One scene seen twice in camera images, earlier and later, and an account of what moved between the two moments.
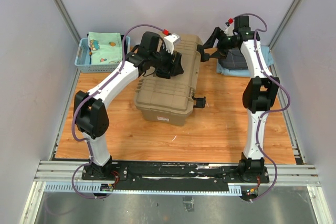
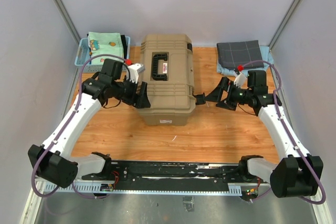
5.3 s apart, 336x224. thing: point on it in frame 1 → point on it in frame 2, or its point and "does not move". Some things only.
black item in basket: (125, 44) does not move
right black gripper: (217, 33) → (216, 96)
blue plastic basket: (83, 60) does not move
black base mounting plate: (177, 177) does not move
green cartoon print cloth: (105, 48) does not move
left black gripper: (167, 70) → (143, 100)
